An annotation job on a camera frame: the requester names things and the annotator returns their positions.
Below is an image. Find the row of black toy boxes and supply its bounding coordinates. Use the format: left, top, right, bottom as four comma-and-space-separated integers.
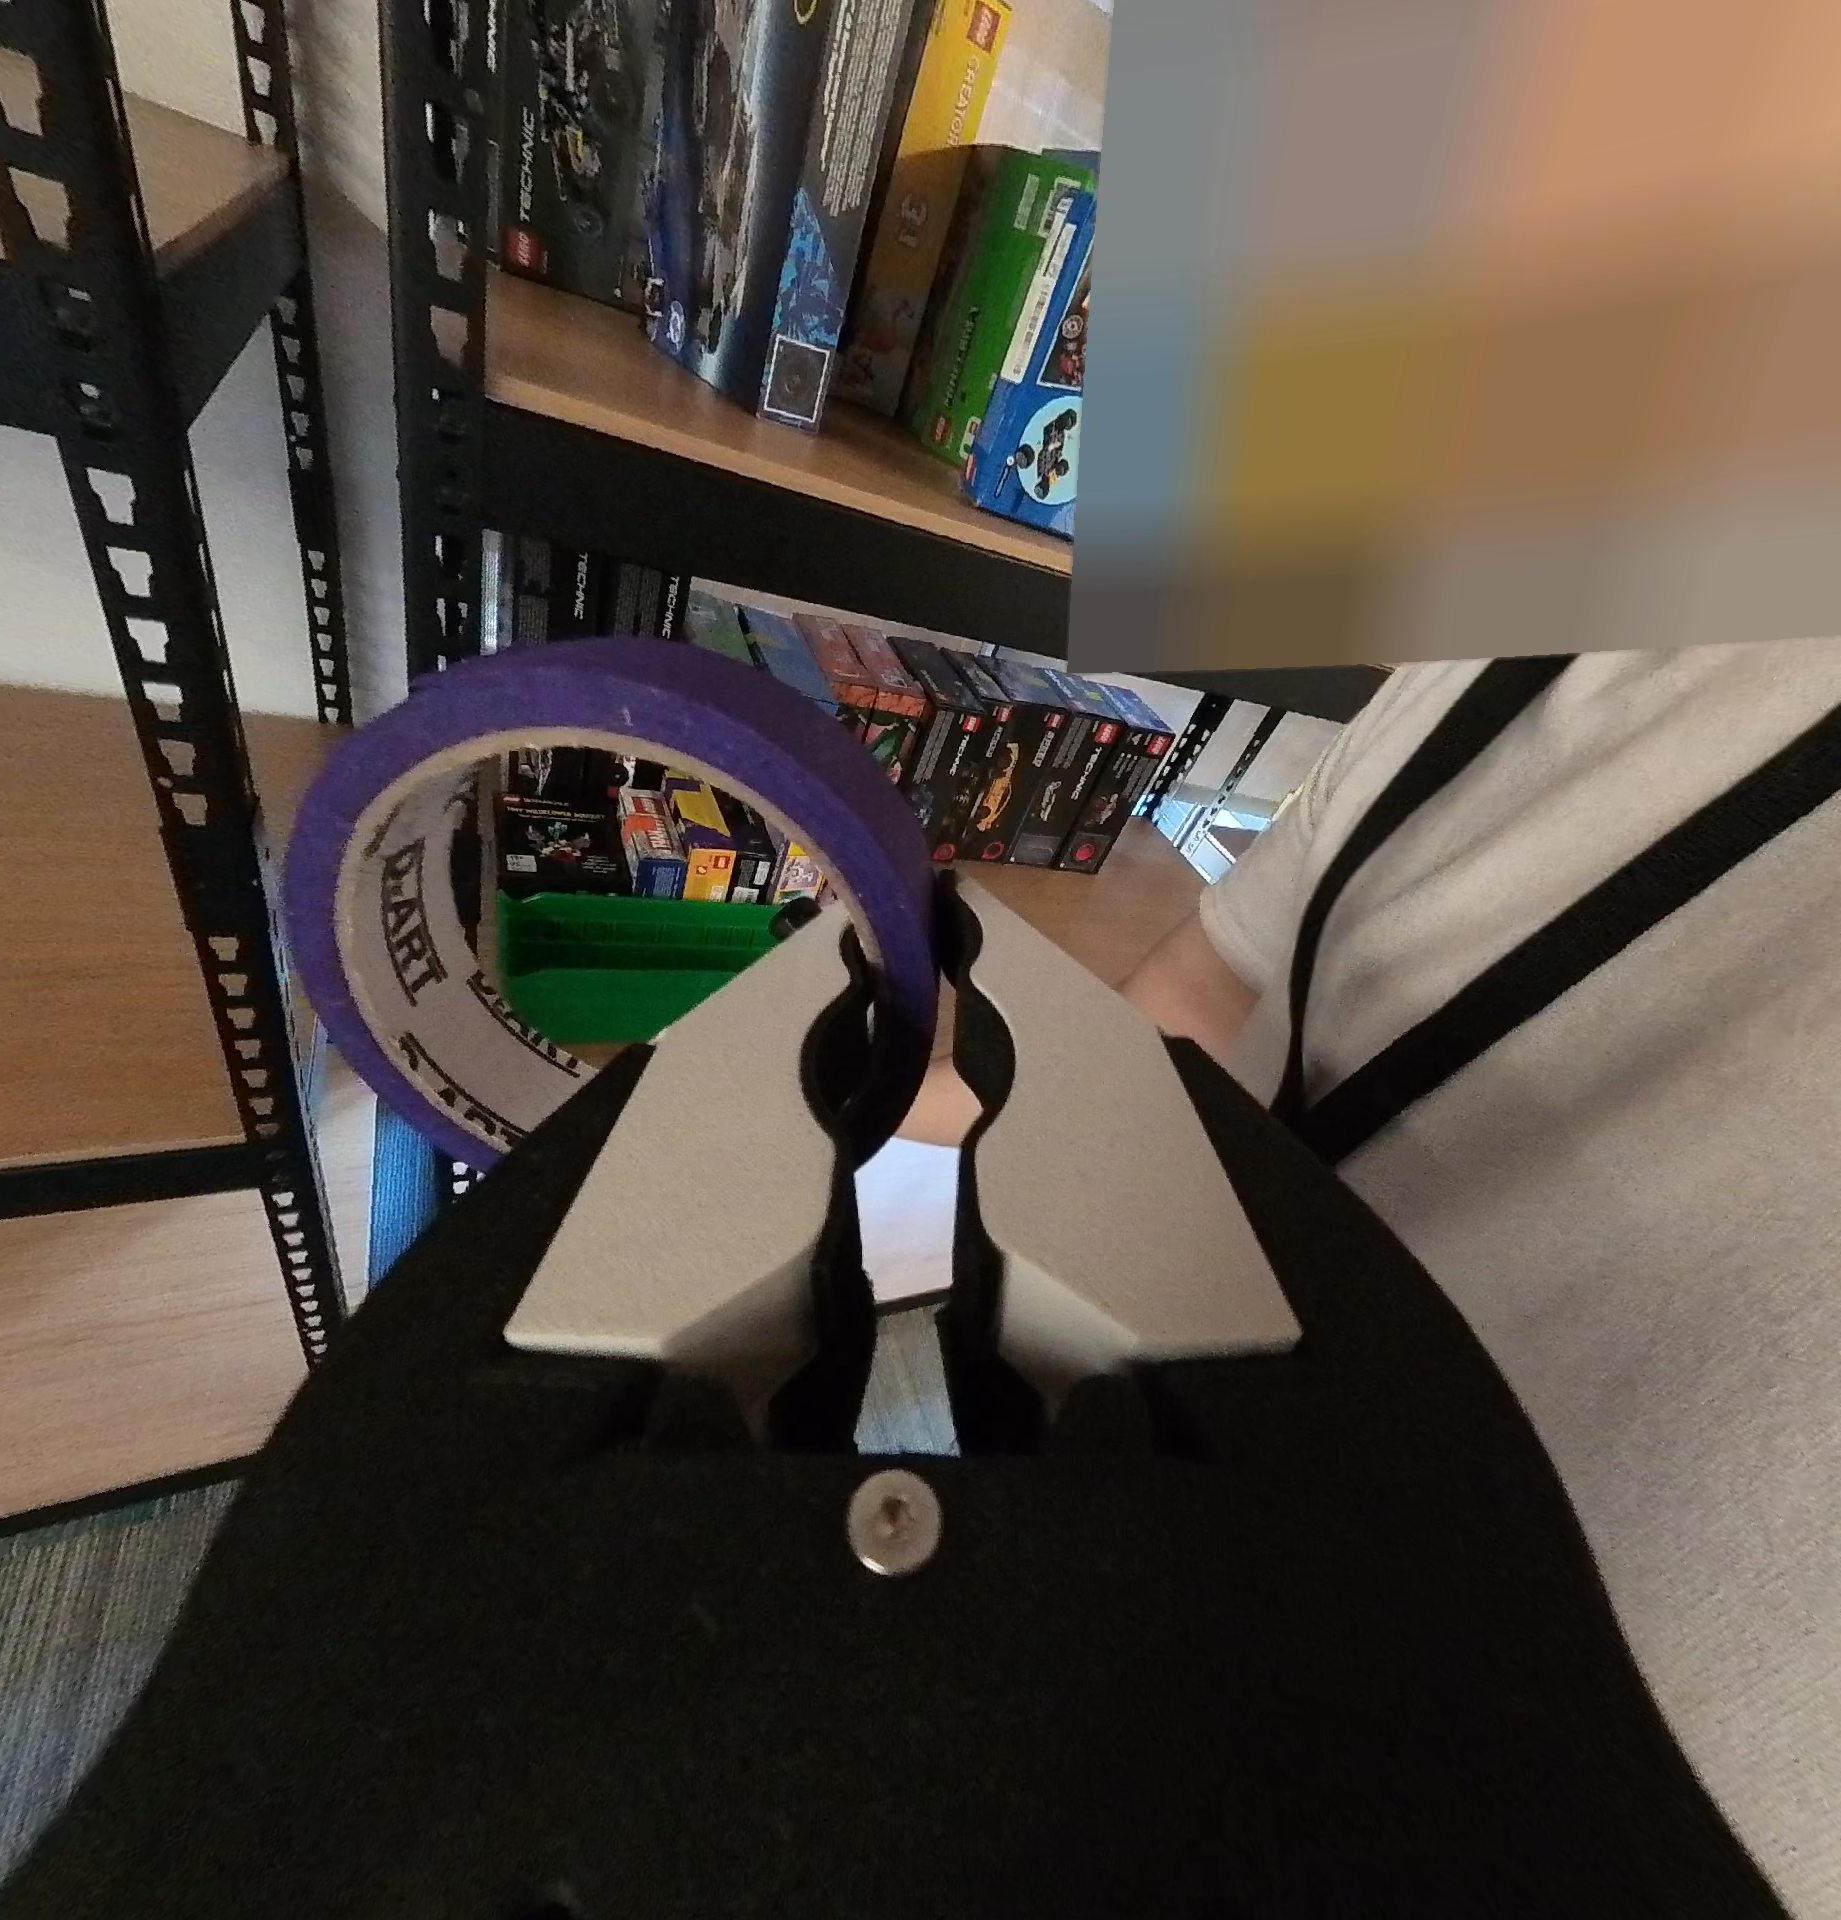
501, 555, 1182, 887

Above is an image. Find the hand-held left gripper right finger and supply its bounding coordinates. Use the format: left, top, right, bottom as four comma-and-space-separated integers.
937, 876, 1302, 1448

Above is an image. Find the dark wooden shelf board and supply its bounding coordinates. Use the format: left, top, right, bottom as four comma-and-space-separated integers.
486, 266, 1077, 647

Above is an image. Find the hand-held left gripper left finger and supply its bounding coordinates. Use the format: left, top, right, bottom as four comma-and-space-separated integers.
508, 915, 877, 1448

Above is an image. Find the white shirt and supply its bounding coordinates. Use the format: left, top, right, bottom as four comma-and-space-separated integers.
1198, 637, 1841, 1920

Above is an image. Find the black toy box yellow emblem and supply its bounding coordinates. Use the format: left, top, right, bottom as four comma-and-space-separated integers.
652, 0, 928, 429

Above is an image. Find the purple tape roll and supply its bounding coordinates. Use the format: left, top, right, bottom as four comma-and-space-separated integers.
284, 637, 942, 1172

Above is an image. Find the green plastic bin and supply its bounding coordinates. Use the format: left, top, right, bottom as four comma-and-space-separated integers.
494, 880, 837, 1053

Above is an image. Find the black racing car toy box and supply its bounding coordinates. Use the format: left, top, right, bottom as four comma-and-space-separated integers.
494, 0, 687, 308

